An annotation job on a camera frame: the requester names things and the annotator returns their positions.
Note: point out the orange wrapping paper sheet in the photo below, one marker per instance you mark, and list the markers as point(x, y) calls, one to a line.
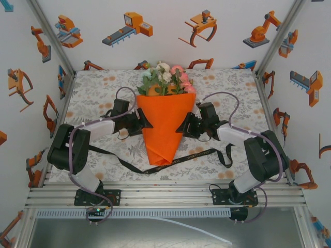
point(165, 124)

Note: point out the black ribbon with gold print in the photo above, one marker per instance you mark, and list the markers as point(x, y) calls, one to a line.
point(191, 156)

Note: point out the pink fake rose stem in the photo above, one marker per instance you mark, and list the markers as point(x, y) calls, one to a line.
point(176, 69)
point(184, 76)
point(190, 88)

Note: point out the light blue fake flower stem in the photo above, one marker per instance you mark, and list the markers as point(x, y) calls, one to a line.
point(147, 74)

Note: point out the white fake flower stem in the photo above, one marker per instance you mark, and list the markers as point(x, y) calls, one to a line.
point(165, 76)

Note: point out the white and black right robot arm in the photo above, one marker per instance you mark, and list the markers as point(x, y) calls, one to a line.
point(263, 155)

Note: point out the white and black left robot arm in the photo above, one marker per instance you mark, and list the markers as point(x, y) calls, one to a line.
point(67, 147)

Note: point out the floral patterned tablecloth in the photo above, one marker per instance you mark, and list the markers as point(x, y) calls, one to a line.
point(103, 85)

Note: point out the small circuit board green light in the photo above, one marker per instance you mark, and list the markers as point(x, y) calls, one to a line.
point(97, 210)

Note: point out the black adapter box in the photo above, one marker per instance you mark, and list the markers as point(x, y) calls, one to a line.
point(239, 214)

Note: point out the thin white tube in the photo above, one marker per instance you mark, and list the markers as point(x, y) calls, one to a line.
point(207, 232)

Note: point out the aluminium side rail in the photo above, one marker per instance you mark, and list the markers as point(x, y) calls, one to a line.
point(261, 90)
point(63, 108)

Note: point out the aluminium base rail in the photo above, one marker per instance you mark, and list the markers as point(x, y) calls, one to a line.
point(165, 196)

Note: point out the aluminium frame post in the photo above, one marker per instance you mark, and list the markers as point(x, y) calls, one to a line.
point(277, 38)
point(53, 38)

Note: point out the aluminium frame leg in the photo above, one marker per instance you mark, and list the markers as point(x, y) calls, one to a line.
point(24, 227)
point(306, 227)

